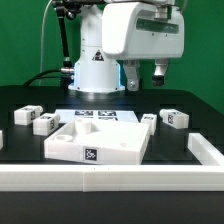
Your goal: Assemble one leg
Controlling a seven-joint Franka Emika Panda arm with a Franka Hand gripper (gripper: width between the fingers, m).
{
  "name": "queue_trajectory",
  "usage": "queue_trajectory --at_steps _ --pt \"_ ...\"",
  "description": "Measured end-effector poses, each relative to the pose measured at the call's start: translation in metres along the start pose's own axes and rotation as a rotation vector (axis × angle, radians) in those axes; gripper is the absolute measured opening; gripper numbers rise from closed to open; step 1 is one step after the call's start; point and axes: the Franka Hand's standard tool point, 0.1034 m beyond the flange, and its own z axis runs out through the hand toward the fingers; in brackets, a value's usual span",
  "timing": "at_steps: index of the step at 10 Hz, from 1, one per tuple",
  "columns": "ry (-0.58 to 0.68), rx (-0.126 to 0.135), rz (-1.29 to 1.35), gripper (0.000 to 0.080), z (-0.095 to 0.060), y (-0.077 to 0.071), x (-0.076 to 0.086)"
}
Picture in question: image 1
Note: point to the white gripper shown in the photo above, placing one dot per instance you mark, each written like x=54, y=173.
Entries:
x=137, y=30

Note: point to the white square tabletop part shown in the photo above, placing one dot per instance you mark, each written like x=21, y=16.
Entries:
x=96, y=141

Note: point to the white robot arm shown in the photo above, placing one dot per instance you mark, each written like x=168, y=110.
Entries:
x=94, y=72

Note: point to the white tag sheet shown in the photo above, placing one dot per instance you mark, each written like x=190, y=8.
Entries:
x=67, y=115

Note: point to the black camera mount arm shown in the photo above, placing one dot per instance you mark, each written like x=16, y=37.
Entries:
x=65, y=9

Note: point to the white right fence rail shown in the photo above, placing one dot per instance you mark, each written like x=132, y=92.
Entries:
x=204, y=151

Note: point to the white fence rail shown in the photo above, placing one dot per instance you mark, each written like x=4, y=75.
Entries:
x=204, y=151
x=90, y=178

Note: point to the white front fence rail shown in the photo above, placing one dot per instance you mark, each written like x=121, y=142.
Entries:
x=90, y=178

